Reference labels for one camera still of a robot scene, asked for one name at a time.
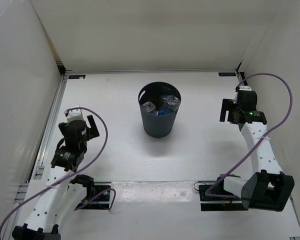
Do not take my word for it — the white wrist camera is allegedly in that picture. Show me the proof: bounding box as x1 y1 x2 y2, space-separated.
233 85 252 103
64 106 84 124

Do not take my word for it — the left blue corner sticker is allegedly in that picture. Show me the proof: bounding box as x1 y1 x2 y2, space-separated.
68 74 86 80

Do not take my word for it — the blue corner sticker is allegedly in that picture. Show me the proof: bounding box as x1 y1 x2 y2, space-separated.
218 72 237 77
68 74 86 80

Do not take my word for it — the clear bottle white orange label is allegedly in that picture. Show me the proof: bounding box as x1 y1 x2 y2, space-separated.
141 101 157 115

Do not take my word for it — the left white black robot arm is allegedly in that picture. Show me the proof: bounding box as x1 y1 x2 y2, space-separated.
12 110 100 240

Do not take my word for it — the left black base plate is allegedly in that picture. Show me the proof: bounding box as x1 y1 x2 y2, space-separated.
75 183 117 211

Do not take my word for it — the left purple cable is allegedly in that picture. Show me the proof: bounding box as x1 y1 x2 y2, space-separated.
0 106 117 240

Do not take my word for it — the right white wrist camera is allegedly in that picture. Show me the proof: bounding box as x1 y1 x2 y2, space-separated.
233 85 252 103

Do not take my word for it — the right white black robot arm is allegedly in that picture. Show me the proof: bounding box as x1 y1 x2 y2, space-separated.
214 87 295 212

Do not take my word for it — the left aluminium frame rail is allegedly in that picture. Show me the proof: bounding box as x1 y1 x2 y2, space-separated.
2 59 68 240

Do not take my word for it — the right blue corner sticker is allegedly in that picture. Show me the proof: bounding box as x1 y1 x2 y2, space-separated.
218 72 237 77

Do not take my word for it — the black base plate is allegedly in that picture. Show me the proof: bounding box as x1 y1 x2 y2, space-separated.
75 183 117 211
193 181 248 212

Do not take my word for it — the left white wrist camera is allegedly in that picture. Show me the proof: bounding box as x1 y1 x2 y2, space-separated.
64 106 84 124

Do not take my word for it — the clear unlabelled plastic bottle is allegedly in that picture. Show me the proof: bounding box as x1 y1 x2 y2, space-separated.
163 95 181 112

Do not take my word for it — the dark grey plastic bin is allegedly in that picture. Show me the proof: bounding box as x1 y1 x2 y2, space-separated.
138 81 182 138

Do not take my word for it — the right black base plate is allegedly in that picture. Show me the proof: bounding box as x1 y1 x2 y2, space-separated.
193 181 248 212

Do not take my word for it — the clear bottle blue label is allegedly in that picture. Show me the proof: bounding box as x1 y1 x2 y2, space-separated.
157 95 172 116

